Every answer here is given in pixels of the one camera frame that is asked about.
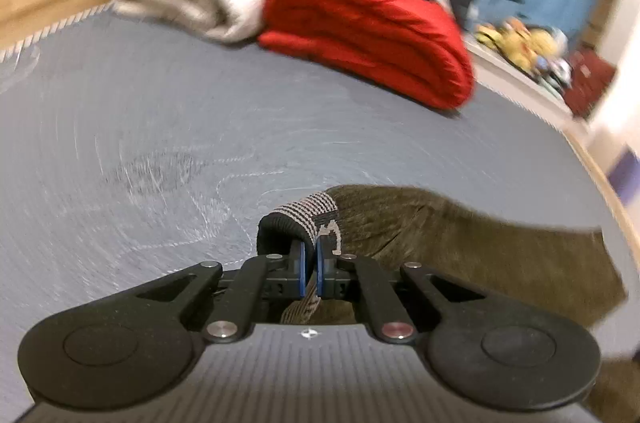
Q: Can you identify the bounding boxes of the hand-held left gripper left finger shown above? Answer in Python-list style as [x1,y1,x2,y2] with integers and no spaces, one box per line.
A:
[135,240,307,345]

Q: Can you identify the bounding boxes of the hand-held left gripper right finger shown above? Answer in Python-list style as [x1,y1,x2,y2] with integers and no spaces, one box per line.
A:
[315,235,485,345]

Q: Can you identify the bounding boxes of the olive corduroy pants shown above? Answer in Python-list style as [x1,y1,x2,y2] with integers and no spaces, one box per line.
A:
[256,184,640,423]

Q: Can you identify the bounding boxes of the grey quilted mattress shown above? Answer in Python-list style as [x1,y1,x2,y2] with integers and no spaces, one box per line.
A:
[0,2,628,423]

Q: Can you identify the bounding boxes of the red folded blanket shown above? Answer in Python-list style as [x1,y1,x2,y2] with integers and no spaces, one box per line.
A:
[257,0,476,111]

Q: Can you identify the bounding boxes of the yellow plush toy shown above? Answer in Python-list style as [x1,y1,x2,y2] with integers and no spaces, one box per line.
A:
[529,29,560,60]
[497,22,532,68]

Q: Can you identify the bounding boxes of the black and white ball plush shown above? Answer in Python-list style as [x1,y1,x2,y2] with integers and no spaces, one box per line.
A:
[549,57,574,84]

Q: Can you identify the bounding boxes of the purple block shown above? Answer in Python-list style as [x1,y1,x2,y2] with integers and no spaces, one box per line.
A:
[611,152,640,204]

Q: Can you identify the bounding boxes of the dark red cushion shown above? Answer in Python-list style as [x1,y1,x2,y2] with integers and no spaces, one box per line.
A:
[564,49,617,120]

